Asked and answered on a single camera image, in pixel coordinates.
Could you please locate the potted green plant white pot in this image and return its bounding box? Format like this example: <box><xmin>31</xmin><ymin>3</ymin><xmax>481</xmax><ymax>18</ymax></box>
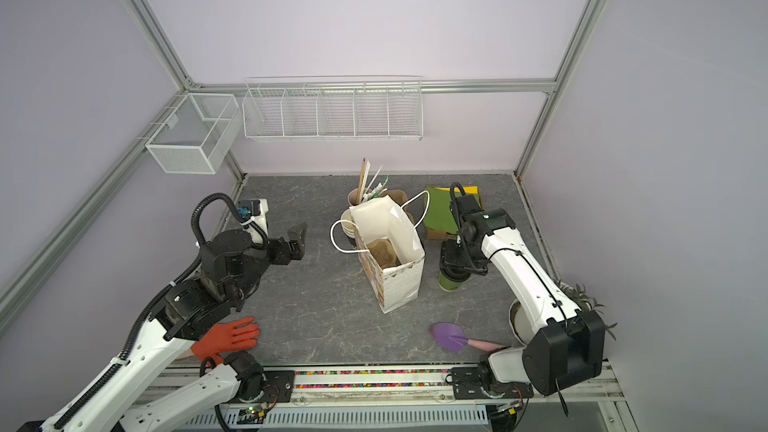
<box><xmin>509</xmin><ymin>279</ymin><xmax>604</xmax><ymax>345</ymax></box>

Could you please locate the brown pulp cup carrier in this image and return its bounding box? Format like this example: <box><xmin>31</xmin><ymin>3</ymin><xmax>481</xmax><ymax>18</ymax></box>
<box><xmin>367</xmin><ymin>238</ymin><xmax>401</xmax><ymax>270</ymax></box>

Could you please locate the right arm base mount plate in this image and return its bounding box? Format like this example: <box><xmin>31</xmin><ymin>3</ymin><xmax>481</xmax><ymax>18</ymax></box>
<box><xmin>445</xmin><ymin>366</ymin><xmax>534</xmax><ymax>400</ymax></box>

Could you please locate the single paper coffee cup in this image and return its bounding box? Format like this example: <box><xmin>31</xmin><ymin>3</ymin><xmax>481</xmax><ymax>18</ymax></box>
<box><xmin>438</xmin><ymin>272</ymin><xmax>471</xmax><ymax>292</ymax></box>

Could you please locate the long white wire shelf basket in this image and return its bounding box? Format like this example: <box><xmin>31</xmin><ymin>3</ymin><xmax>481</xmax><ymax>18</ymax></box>
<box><xmin>242</xmin><ymin>75</ymin><xmax>424</xmax><ymax>141</ymax></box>

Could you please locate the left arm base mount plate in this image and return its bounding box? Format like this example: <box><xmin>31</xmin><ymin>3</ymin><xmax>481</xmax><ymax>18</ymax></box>
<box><xmin>228</xmin><ymin>369</ymin><xmax>296</xmax><ymax>404</ymax></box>

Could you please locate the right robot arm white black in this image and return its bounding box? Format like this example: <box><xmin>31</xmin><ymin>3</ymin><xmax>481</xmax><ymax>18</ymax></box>
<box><xmin>430</xmin><ymin>182</ymin><xmax>609</xmax><ymax>399</ymax></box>

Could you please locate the wooden stir sticks bundle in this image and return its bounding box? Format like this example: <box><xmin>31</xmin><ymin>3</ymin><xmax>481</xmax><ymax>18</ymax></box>
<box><xmin>355</xmin><ymin>158</ymin><xmax>383</xmax><ymax>205</ymax></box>

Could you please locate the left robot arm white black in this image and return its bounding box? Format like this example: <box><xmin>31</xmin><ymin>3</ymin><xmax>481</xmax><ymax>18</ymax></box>
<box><xmin>21</xmin><ymin>193</ymin><xmax>307</xmax><ymax>431</ymax></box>

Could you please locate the small white mesh basket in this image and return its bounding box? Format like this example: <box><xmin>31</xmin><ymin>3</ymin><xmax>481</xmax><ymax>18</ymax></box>
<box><xmin>146</xmin><ymin>93</ymin><xmax>243</xmax><ymax>175</ymax></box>

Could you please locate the cartoon animal paper gift bag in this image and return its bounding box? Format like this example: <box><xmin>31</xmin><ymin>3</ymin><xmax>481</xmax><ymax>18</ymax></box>
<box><xmin>329</xmin><ymin>197</ymin><xmax>426</xmax><ymax>314</ymax></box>

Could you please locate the black plastic cup lid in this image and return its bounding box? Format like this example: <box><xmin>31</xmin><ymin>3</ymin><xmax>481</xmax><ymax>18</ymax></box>
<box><xmin>439</xmin><ymin>270</ymin><xmax>471</xmax><ymax>290</ymax></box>

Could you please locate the stack of paper coffee cups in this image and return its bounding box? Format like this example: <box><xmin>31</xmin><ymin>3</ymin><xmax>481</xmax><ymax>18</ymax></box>
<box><xmin>341</xmin><ymin>209</ymin><xmax>356</xmax><ymax>248</ymax></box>

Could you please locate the pink utensil holder cup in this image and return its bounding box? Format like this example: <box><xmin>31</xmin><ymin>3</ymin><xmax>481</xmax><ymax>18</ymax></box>
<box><xmin>347</xmin><ymin>188</ymin><xmax>370</xmax><ymax>207</ymax></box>

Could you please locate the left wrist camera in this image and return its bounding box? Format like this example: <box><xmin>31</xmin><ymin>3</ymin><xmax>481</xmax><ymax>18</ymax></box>
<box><xmin>238</xmin><ymin>198</ymin><xmax>269</xmax><ymax>248</ymax></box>

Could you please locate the stack of pulp cup carriers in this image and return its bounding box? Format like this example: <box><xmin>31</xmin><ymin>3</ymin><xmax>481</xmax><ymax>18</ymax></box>
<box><xmin>384</xmin><ymin>189</ymin><xmax>409</xmax><ymax>207</ymax></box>

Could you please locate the red rubber glove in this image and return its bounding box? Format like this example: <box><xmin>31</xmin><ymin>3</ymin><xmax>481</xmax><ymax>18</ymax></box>
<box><xmin>190</xmin><ymin>316</ymin><xmax>261</xmax><ymax>365</ymax></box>

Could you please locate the purple pink garden trowel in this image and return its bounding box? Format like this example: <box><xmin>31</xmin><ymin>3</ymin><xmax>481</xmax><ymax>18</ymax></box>
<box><xmin>429</xmin><ymin>322</ymin><xmax>505</xmax><ymax>353</ymax></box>

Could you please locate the cardboard tray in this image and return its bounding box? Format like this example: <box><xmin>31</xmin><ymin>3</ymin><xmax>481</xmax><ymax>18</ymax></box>
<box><xmin>425</xmin><ymin>227</ymin><xmax>457</xmax><ymax>241</ymax></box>

